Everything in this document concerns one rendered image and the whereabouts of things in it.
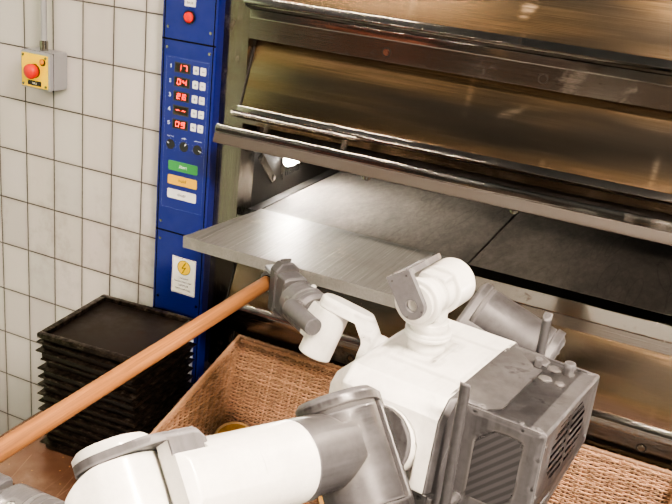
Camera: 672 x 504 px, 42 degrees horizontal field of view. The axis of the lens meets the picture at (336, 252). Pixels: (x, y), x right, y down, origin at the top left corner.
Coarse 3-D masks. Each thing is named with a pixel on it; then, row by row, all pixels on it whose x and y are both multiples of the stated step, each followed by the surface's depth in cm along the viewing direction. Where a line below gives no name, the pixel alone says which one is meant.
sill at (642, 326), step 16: (480, 272) 209; (496, 272) 210; (496, 288) 206; (512, 288) 204; (528, 288) 203; (544, 288) 204; (560, 288) 205; (528, 304) 203; (544, 304) 202; (560, 304) 200; (576, 304) 199; (592, 304) 198; (608, 304) 199; (624, 304) 200; (592, 320) 198; (608, 320) 197; (624, 320) 195; (640, 320) 194; (656, 320) 193; (656, 336) 193
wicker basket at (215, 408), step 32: (224, 352) 232; (256, 352) 236; (288, 352) 232; (192, 384) 222; (224, 384) 236; (256, 384) 236; (320, 384) 229; (192, 416) 224; (224, 416) 240; (256, 416) 237; (288, 416) 233
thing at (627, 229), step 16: (224, 144) 208; (240, 144) 206; (256, 144) 205; (272, 144) 204; (304, 160) 200; (320, 160) 199; (336, 160) 197; (368, 176) 195; (384, 176) 193; (400, 176) 192; (416, 176) 191; (448, 192) 188; (464, 192) 187; (480, 192) 186; (512, 208) 183; (528, 208) 182; (544, 208) 181; (560, 208) 180; (592, 224) 177; (608, 224) 176; (624, 224) 175; (656, 240) 173
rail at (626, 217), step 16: (224, 128) 208; (240, 128) 207; (288, 144) 202; (304, 144) 200; (352, 160) 196; (368, 160) 195; (384, 160) 193; (432, 176) 189; (448, 176) 188; (496, 192) 184; (512, 192) 183; (528, 192) 182; (576, 208) 178; (592, 208) 177; (608, 208) 176; (640, 224) 174; (656, 224) 173
